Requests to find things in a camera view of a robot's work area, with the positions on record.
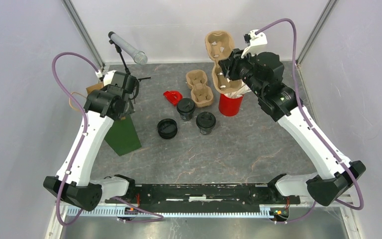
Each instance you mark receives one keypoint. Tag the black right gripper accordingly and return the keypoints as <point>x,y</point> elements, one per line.
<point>230,65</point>

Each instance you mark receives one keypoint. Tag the single brown cup carrier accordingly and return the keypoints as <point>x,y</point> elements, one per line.
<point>219,45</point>

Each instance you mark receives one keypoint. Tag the dark translucent cup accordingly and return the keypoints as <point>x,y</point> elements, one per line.
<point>186,108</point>
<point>205,131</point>

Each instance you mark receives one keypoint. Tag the brown paper bag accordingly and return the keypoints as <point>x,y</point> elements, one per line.
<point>82,96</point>

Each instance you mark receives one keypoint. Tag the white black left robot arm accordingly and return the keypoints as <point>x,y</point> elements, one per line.
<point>103,107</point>

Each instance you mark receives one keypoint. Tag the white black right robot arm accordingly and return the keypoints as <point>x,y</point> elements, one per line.
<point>335,172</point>

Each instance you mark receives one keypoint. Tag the red cylindrical straw holder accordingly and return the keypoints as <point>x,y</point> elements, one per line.
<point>229,106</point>

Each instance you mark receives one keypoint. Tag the brown cardboard cup carrier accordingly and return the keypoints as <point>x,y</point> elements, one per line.
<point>201,93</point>

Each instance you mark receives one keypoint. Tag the grey microphone on stand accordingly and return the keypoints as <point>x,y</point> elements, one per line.
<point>128,52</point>

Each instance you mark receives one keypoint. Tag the green bag holder block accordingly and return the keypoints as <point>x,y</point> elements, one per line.
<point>122,137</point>

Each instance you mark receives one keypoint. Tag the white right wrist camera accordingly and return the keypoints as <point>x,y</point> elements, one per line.
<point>256,41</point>

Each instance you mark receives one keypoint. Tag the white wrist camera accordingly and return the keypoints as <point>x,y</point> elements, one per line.
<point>106,78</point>
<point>256,41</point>

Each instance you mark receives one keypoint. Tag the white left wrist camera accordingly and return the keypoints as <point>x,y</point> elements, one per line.
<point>106,78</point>

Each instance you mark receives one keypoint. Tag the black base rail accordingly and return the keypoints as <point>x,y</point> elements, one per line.
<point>206,198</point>

